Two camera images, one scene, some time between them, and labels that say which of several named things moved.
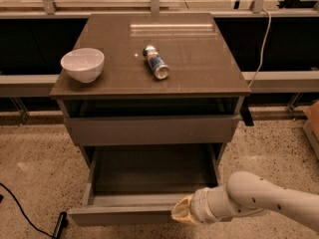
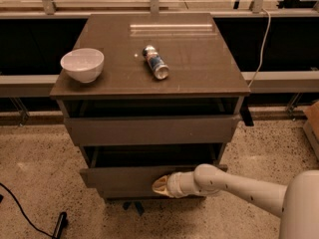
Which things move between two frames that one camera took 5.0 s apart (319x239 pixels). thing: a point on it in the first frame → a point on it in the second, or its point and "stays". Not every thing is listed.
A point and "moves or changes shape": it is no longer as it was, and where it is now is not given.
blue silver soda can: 156,62 stays
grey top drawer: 156,130 stays
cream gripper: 200,204 → 173,184
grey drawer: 139,184 moves or changes shape
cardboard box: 311,126 stays
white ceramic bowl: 85,65 stays
